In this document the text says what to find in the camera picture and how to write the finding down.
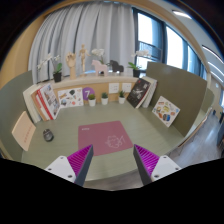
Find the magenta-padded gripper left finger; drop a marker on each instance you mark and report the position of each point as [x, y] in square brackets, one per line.
[63, 166]

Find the small plant in white pot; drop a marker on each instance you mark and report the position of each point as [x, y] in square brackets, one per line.
[91, 102]
[121, 99]
[104, 100]

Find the black book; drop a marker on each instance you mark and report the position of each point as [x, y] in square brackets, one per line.
[138, 92]

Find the white orchid behind pink horse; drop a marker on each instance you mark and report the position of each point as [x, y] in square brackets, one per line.
[97, 52]

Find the white orchid in black pot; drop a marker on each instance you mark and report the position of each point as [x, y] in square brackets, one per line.
[57, 76]
[136, 72]

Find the wooden artist mannequin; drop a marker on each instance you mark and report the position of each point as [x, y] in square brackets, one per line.
[83, 55]

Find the purple round number sign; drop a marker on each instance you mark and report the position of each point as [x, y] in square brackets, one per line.
[87, 92]

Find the dark framed window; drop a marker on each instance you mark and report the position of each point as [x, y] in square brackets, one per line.
[175, 46]

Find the green desk divider panel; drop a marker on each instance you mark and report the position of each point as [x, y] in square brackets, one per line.
[10, 100]
[180, 86]

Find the ceiling lights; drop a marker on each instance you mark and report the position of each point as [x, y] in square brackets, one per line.
[181, 14]

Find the light grey curtain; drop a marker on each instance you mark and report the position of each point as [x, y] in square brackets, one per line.
[100, 30]

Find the light wooden desk shelf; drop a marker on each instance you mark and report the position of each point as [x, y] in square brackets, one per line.
[100, 80]

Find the white sticker card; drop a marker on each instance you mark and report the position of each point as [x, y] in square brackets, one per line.
[70, 97]

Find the white wall socket plate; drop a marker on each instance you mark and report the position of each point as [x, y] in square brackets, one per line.
[126, 87]
[114, 88]

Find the pink wooden horse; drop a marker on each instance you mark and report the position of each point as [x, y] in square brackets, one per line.
[100, 68]

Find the dark grey computer mouse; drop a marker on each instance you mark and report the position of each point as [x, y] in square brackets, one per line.
[48, 135]

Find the brown book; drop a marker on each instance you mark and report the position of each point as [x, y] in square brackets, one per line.
[34, 100]

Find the black wooden horse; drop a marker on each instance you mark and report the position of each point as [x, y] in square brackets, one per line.
[116, 66]

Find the white card with colourful stickers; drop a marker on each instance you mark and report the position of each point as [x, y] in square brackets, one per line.
[165, 111]

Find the beige book with red text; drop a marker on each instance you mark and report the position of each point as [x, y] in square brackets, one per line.
[23, 131]

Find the white book with illustrated cover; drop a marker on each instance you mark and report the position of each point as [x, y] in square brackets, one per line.
[51, 100]

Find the mauve pink mouse pad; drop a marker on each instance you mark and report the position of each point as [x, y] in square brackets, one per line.
[100, 136]

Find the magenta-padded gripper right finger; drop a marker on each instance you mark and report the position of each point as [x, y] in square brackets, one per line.
[161, 166]

